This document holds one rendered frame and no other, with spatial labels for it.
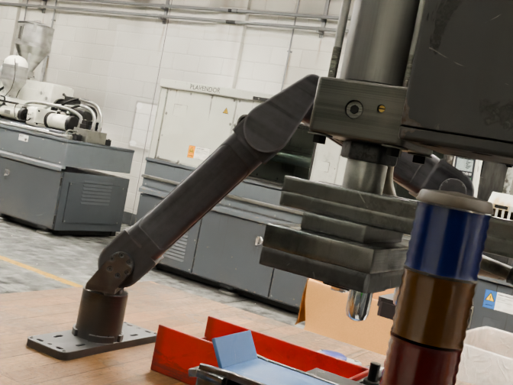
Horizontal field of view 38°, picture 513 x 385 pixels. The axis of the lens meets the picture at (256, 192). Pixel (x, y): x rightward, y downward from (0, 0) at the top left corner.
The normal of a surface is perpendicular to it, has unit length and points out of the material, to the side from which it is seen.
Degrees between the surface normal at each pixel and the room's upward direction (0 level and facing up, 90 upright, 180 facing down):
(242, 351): 60
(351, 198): 90
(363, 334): 86
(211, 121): 90
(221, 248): 90
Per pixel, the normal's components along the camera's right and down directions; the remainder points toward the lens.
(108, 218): 0.82, 0.19
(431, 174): -0.04, 0.04
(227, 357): 0.83, -0.32
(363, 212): -0.49, -0.05
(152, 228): 0.09, -0.14
